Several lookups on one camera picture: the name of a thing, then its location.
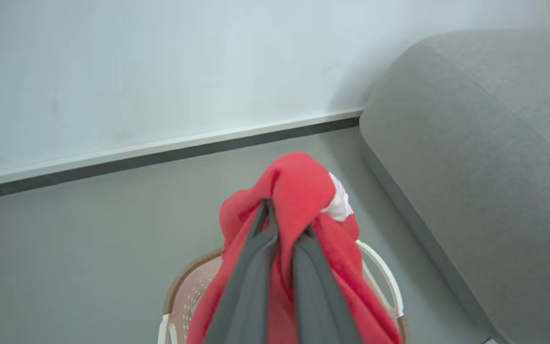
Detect red clothing item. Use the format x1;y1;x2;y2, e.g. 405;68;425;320
187;151;403;344

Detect white and black baseboard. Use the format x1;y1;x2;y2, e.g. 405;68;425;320
0;107;364;204

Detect white perforated plastic laundry basket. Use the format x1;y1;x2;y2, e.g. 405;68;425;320
158;239;410;344

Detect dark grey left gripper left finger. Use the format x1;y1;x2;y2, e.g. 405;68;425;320
202;200;280;344

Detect grey fabric sofa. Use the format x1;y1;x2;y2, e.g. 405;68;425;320
359;30;550;344

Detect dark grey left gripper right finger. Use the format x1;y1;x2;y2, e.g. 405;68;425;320
292;227;364;344

